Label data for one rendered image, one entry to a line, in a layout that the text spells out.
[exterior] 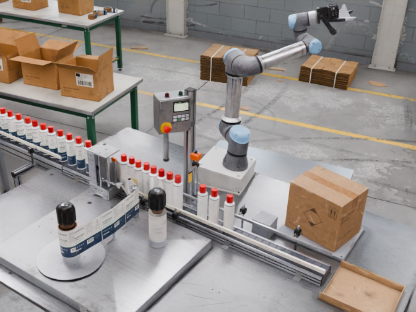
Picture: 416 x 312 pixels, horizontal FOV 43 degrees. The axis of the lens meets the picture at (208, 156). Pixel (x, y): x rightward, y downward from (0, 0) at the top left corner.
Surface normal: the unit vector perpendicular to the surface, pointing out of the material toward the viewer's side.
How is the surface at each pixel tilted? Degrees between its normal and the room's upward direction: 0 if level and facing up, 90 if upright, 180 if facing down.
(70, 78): 91
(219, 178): 90
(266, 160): 0
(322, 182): 0
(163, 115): 90
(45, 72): 90
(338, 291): 0
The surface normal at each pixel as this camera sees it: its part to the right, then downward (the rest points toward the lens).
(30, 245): 0.03, -0.87
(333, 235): -0.70, 0.33
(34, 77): -0.36, 0.44
